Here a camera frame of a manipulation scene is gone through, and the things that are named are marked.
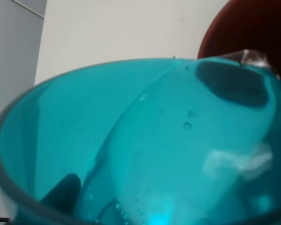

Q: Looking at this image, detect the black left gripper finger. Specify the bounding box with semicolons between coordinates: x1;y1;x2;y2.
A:
41;173;81;211

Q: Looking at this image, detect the teal translucent plastic cup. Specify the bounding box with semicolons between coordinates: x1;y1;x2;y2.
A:
0;50;281;225

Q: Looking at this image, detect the red plastic cup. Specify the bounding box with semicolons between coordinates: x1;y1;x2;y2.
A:
198;0;281;78

